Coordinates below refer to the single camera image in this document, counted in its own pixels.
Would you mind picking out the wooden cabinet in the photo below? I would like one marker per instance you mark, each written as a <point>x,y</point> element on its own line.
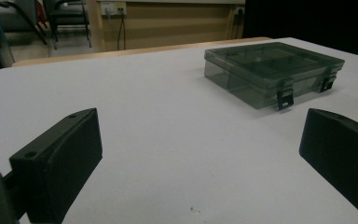
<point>174,25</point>

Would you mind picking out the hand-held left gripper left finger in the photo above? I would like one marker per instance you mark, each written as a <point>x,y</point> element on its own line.
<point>62,161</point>

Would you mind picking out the small white wall socket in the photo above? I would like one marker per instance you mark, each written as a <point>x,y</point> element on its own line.
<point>240,11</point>

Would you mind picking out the white wall socket strip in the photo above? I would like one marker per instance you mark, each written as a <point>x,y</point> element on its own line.
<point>113,7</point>

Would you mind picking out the black chair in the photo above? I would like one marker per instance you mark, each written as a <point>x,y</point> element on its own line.
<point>68,15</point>

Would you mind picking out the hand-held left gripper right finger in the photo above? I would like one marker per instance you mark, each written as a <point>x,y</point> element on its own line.
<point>341,149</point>

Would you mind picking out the grey transparent plastic compartment box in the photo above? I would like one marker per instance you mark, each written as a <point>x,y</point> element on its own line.
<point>270,71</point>

